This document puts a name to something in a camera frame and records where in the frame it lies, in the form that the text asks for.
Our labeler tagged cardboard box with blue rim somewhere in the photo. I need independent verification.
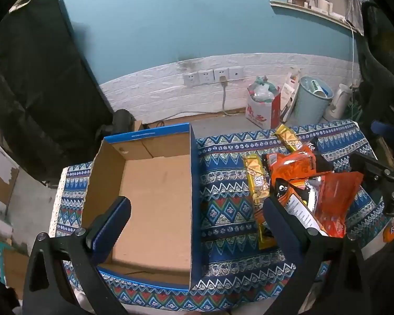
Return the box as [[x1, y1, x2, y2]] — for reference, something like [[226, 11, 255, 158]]
[[81, 123, 204, 292]]

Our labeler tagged green white plastic bag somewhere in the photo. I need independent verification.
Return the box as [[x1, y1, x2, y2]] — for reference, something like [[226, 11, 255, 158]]
[[248, 75, 281, 102]]

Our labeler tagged red transparent snack packet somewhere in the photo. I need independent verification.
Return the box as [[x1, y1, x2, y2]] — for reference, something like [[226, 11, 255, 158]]
[[307, 171, 364, 238]]

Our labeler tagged orange black snack packet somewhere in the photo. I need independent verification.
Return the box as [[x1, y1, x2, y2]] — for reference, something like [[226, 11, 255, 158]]
[[269, 179, 319, 233]]

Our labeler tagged thin white hanging cable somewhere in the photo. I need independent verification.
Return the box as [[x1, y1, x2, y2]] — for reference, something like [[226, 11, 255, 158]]
[[350, 23, 356, 86]]

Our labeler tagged white paper package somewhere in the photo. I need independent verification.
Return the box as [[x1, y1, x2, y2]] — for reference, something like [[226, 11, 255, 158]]
[[279, 69, 303, 122]]

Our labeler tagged blue patterned tablecloth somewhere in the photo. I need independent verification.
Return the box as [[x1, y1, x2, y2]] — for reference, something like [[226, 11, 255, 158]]
[[51, 120, 386, 312]]

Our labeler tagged white plug cable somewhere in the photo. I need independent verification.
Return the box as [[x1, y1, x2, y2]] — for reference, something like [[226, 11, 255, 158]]
[[219, 76, 247, 116]]

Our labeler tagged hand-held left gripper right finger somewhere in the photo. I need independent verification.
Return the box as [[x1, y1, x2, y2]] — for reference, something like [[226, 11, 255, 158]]
[[263, 197, 371, 315]]

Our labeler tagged wall shelf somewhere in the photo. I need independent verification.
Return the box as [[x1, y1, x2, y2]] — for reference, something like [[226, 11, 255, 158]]
[[270, 0, 365, 35]]

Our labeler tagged torn white cardboard sheet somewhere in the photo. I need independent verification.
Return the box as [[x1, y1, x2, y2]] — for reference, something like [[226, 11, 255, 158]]
[[0, 141, 20, 227]]

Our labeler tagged black cylinder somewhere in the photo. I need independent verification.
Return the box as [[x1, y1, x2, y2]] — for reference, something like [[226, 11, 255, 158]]
[[113, 109, 135, 132]]

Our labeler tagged red and white paper bag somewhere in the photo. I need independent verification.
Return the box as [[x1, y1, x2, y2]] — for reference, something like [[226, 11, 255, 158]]
[[245, 87, 281, 130]]

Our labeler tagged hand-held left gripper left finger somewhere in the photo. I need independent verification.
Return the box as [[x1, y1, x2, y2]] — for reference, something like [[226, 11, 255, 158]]
[[22, 196, 132, 315]]

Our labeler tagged brown cardboard box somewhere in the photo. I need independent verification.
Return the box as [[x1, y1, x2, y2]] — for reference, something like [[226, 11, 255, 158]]
[[2, 249, 30, 299]]

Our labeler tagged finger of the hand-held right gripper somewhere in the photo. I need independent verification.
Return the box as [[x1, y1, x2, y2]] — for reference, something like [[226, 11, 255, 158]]
[[349, 152, 394, 180], [370, 120, 394, 137]]

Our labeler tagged long yellow snack packet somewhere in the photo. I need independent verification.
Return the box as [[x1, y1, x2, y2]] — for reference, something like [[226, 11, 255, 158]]
[[243, 154, 278, 250]]

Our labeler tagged short yellow snack packet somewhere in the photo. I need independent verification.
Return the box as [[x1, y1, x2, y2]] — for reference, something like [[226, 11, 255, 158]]
[[274, 125, 304, 153]]

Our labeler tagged black cloth backdrop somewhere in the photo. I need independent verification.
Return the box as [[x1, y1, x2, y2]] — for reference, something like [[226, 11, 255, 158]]
[[0, 0, 114, 187]]

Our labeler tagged white kettle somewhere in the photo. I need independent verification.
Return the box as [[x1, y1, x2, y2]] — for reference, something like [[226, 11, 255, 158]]
[[328, 83, 352, 120]]

